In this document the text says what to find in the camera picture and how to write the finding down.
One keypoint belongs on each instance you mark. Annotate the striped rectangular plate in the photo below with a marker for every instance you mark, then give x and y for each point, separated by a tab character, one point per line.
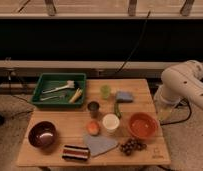
75	153

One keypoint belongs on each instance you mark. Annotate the blue sponge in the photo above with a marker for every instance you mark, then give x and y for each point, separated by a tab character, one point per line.
124	97

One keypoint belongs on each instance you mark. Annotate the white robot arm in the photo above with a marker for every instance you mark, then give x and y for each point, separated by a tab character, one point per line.
179	81

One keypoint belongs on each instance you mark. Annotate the grey cloth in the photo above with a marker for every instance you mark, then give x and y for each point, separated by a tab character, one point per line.
99	144

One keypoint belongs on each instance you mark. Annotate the white cup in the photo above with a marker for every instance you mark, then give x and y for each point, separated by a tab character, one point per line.
110	122

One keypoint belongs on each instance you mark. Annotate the metal fork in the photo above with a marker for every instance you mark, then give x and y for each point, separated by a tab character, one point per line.
52	97

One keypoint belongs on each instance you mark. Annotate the white brush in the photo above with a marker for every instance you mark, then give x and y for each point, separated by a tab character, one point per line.
69	84

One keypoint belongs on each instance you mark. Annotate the dark metal cup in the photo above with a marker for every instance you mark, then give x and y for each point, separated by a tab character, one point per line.
93	108

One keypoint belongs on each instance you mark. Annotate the green plastic tray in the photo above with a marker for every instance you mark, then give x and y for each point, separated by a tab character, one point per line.
60	90

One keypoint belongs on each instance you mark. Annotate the green plastic cup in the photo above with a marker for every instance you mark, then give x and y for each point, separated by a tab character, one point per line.
105	91

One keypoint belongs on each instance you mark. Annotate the green cucumber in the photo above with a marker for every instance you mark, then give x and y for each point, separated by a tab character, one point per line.
117	110

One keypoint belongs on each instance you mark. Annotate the red bowl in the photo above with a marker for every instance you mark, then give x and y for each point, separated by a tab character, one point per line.
142	126

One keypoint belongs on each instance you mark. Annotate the bunch of grapes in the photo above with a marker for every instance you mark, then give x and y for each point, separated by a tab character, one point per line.
131	145

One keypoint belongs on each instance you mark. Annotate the orange fruit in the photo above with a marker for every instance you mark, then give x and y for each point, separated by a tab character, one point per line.
93	128

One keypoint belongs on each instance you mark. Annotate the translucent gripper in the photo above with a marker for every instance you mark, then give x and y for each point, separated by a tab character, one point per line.
165	101

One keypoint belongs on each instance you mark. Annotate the dark purple bowl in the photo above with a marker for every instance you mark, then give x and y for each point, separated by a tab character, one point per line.
42	134

